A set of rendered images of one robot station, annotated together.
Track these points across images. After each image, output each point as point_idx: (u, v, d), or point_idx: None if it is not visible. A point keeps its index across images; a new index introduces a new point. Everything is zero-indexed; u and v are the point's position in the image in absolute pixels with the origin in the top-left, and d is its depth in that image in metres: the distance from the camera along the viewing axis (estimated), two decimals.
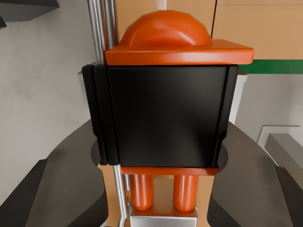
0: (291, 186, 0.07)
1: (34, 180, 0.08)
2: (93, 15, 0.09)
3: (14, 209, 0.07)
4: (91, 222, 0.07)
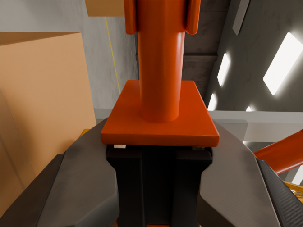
0: (272, 178, 0.08)
1: (50, 174, 0.08)
2: None
3: (31, 200, 0.07)
4: (102, 220, 0.07)
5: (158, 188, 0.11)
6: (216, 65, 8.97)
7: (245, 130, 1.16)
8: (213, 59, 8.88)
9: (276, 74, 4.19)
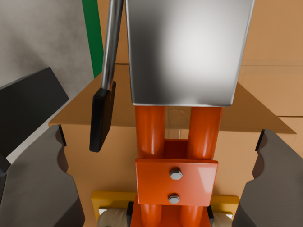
0: None
1: None
2: None
3: None
4: None
5: None
6: None
7: None
8: None
9: None
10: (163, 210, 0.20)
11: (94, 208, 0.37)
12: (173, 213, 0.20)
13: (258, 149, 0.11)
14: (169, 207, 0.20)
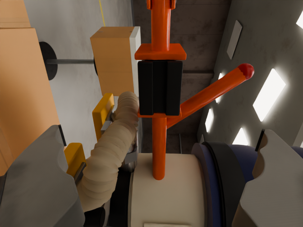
0: None
1: None
2: None
3: None
4: None
5: (160, 86, 0.22)
6: (213, 81, 9.46)
7: None
8: (210, 76, 9.38)
9: (263, 103, 4.65)
10: None
11: None
12: None
13: (258, 149, 0.11)
14: (150, 47, 0.24)
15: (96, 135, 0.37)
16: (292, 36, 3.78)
